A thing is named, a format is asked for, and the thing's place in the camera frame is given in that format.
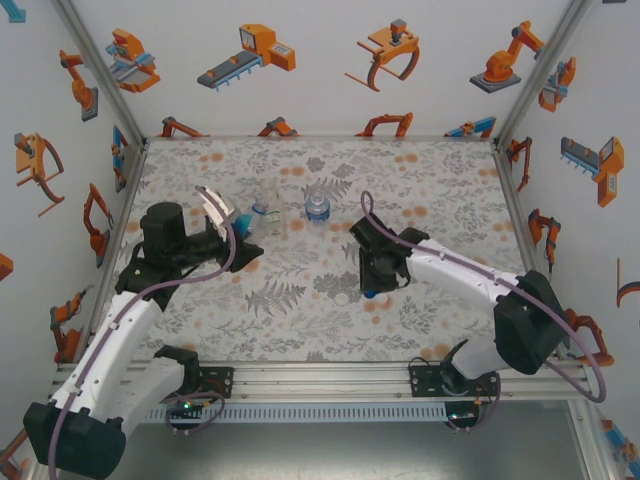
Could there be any small bottle blue cap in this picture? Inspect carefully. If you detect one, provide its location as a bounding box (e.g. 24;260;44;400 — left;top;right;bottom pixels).
238;199;275;241

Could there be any clear bottle dark blue label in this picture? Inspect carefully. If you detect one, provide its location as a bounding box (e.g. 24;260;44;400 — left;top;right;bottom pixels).
302;189;334;236

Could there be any floral patterned table mat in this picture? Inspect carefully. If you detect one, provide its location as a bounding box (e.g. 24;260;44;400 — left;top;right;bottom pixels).
92;137;556;364

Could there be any aluminium side rail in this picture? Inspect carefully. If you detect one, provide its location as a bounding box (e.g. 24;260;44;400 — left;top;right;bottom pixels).
74;142;150;364
492;142;576;362

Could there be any aluminium front rail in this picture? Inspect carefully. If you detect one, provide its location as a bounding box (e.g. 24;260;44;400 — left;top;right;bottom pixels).
54;360;601;402

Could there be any slotted grey cable duct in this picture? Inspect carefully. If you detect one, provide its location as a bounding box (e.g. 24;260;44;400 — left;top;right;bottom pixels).
144;403;447;424

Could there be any aluminium frame post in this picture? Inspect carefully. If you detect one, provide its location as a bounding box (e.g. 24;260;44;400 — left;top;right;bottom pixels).
567;399;624;480
49;0;150;149
493;0;596;149

